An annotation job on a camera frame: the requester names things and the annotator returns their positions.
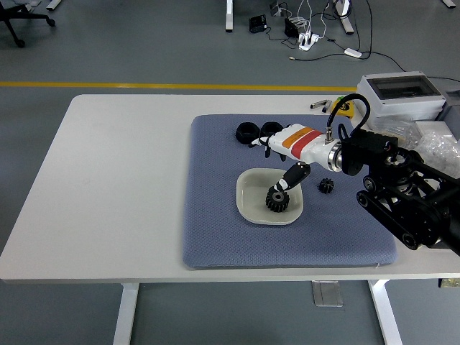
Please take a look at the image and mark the grey electrical enclosure box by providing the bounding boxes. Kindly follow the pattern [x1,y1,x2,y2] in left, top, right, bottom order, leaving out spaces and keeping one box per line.
[355,70,446,131]

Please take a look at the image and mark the flat white box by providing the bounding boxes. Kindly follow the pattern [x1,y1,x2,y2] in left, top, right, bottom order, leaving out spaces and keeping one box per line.
[415,120,454,140]

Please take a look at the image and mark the large black gear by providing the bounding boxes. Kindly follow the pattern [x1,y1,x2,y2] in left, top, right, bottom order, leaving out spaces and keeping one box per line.
[264,190,293,213]

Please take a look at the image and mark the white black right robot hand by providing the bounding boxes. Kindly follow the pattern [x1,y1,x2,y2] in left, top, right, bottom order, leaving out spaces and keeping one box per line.
[250,123,336,197]

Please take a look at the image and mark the large black hex nut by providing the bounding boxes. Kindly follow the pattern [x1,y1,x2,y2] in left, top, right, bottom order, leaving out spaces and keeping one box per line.
[235,121,259,146]
[260,121,285,139]

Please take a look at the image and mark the long black floor cable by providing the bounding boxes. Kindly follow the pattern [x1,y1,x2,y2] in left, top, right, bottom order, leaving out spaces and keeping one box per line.
[287,35,409,73]

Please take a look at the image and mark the clear bubble wrap bag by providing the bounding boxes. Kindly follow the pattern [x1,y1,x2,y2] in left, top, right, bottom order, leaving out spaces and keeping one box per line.
[413,131,460,178]

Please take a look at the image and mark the yellow tape measure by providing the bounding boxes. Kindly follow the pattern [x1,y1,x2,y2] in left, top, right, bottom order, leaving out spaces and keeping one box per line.
[330,96,356,119]

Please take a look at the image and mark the black box on floor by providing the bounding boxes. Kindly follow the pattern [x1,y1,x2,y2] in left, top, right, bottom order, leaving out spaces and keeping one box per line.
[248,14,268,35]

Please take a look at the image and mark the black office chair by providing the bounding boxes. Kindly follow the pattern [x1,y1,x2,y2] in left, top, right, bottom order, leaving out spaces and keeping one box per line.
[0,0,57,49]

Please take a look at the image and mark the white table leg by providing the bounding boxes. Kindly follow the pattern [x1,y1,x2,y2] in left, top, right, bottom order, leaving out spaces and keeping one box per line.
[367,280,403,345]
[112,282,141,345]

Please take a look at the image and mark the blue-grey textured mat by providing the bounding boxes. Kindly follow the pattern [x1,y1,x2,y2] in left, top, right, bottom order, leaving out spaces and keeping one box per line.
[180,114,399,270]

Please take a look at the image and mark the clear plastic parts bag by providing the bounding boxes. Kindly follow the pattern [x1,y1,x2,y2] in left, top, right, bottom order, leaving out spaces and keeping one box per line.
[372,120,421,148]

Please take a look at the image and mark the black power adapter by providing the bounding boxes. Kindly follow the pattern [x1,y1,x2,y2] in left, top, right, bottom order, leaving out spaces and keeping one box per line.
[283,17,301,38]

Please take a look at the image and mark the white square dish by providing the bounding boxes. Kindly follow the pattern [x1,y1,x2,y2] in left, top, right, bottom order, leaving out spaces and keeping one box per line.
[236,167,305,226]

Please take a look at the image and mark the grey case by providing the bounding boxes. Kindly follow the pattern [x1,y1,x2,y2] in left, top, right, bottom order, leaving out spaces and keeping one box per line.
[436,89,460,123]

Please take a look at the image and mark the white power strip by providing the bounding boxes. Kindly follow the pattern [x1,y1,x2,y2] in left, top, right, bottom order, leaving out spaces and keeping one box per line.
[298,31,321,52]

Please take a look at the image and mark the white desk leg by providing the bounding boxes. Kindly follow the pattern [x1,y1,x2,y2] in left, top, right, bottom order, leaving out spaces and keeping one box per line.
[336,0,357,35]
[224,0,235,34]

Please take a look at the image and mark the metal floor plate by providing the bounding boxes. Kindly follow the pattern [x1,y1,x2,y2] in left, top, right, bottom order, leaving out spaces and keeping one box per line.
[311,280,344,308]

